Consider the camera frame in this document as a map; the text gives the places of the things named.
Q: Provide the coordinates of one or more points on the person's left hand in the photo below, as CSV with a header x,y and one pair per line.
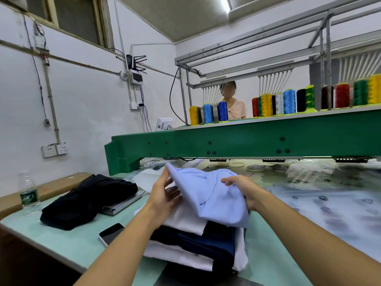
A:
x,y
161,202

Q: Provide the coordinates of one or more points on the person's right hand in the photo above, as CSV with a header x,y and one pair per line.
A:
x,y
249,188

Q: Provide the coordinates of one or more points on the light blue garment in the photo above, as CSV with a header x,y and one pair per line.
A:
x,y
214,196

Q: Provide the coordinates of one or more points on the stack of garments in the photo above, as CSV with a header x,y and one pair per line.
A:
x,y
190,241

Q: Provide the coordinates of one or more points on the stack of plastic bags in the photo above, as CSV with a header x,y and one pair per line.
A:
x,y
333,217

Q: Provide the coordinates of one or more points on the person's right forearm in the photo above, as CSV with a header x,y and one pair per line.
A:
x,y
327,241

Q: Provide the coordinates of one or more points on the person's left forearm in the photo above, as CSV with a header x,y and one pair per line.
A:
x,y
119,256

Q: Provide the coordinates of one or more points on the grey flat tablet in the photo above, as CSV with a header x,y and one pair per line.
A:
x,y
122,204

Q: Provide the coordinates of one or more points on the green machine beam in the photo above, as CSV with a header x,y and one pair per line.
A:
x,y
250,140

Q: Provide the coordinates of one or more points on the black smartphone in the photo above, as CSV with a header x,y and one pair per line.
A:
x,y
111,233

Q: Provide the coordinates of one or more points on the black cloth bundle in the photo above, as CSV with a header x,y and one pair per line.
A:
x,y
89,199

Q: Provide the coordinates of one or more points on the white box device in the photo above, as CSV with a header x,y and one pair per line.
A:
x,y
164,124

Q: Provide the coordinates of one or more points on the row of coloured thread spools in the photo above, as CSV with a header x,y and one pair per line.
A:
x,y
286,103

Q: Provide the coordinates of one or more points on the brown cardboard box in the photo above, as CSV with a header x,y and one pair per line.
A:
x,y
53,186

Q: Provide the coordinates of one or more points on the clear water bottle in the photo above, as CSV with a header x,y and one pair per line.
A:
x,y
28,196

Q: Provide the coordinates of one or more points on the grey metal thread rack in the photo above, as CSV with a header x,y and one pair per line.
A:
x,y
324,50

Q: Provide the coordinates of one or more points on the ceiling light tube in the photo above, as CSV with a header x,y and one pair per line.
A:
x,y
225,3

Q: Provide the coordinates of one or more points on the white double wall socket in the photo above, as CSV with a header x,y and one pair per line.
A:
x,y
53,150

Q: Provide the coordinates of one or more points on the wall router with antennas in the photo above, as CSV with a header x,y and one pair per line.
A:
x,y
136,71

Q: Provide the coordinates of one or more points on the grey wall conduit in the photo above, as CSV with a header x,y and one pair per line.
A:
x,y
50,98

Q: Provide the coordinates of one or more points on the high wall window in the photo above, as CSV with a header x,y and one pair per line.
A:
x,y
77,17

